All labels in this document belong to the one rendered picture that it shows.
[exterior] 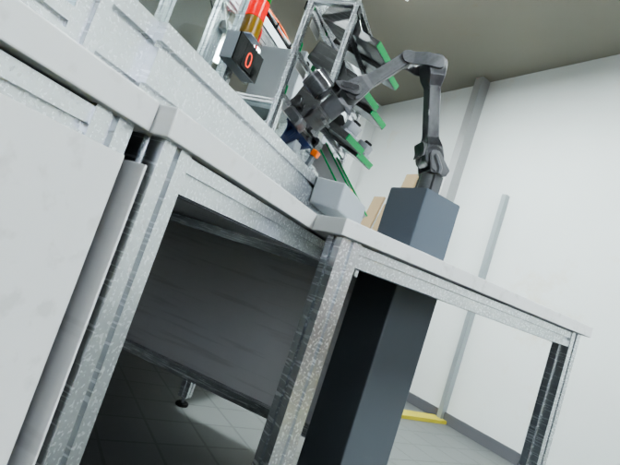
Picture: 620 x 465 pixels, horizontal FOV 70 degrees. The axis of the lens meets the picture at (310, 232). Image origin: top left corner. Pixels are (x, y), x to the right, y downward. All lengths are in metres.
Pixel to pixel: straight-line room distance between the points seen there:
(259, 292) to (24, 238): 1.66
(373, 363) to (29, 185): 0.92
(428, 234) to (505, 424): 2.52
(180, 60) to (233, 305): 1.59
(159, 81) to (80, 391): 0.33
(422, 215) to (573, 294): 2.39
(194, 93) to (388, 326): 0.77
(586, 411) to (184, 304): 2.46
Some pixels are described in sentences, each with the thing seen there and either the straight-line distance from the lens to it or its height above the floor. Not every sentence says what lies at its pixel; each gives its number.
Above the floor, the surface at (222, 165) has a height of 0.84.
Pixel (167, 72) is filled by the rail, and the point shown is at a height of 0.91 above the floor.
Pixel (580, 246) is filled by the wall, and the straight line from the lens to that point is 3.55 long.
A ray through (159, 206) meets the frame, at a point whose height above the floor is 0.77.
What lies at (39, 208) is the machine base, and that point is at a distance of 0.40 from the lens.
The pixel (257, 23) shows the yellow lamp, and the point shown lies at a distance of 1.21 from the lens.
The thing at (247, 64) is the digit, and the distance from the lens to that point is 1.18.
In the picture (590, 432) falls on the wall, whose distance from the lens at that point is 3.35.
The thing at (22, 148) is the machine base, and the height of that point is 0.77.
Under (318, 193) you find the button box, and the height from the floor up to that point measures 0.92.
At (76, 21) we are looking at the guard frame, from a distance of 0.43.
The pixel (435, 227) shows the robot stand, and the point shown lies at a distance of 1.22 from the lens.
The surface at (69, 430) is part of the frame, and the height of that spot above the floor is 0.54.
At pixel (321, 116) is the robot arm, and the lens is 1.22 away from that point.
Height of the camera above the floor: 0.75
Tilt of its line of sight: 5 degrees up
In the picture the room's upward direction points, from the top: 19 degrees clockwise
